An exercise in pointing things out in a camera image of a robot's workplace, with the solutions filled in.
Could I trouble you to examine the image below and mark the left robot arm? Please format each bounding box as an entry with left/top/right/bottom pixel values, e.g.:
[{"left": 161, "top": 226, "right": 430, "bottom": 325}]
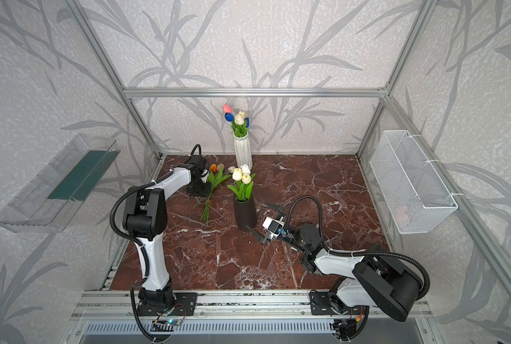
[{"left": 109, "top": 153, "right": 211, "bottom": 308}]

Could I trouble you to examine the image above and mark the clear plastic wall shelf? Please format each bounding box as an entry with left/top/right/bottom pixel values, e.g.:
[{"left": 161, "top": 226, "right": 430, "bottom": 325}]
[{"left": 0, "top": 134, "right": 120, "bottom": 233}]

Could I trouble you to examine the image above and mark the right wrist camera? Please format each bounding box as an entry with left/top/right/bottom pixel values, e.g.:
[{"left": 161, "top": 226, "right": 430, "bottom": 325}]
[{"left": 263, "top": 217, "right": 285, "bottom": 241}]

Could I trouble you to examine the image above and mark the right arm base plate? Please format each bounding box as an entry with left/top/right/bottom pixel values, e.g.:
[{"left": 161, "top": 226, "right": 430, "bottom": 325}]
[{"left": 308, "top": 290, "right": 362, "bottom": 316}]

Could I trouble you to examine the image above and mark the right black cable hose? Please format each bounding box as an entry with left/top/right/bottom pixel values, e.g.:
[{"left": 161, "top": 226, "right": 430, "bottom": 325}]
[{"left": 285, "top": 195, "right": 431, "bottom": 302}]

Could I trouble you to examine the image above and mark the pink object in basket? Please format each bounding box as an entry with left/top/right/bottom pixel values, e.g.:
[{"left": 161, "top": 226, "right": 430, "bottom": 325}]
[{"left": 394, "top": 206, "right": 410, "bottom": 230}]

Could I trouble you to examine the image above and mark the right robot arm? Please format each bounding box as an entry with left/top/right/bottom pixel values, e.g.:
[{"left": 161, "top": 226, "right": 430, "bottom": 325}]
[{"left": 241, "top": 204, "right": 430, "bottom": 322}]

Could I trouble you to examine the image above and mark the white ribbed vase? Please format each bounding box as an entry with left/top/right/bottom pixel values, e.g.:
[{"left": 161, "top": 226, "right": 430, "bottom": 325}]
[{"left": 234, "top": 133, "right": 253, "bottom": 170}]

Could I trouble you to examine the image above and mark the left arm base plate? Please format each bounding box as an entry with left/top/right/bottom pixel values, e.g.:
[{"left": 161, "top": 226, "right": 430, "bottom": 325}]
[{"left": 136, "top": 292, "right": 198, "bottom": 318}]

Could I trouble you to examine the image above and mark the pink tulip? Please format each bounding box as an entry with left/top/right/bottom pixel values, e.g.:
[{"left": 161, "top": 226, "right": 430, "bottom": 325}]
[
  {"left": 228, "top": 168, "right": 245, "bottom": 202},
  {"left": 222, "top": 105, "right": 232, "bottom": 114}
]

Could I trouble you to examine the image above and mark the white wire mesh basket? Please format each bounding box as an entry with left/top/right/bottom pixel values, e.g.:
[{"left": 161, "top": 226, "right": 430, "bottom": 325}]
[{"left": 370, "top": 130, "right": 458, "bottom": 234}]

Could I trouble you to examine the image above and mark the black cone vase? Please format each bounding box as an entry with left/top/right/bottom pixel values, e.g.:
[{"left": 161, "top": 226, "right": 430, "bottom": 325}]
[{"left": 233, "top": 196, "right": 258, "bottom": 232}]

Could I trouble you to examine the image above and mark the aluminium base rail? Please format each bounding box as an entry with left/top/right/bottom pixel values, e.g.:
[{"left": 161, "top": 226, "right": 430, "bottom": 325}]
[{"left": 69, "top": 289, "right": 433, "bottom": 321}]

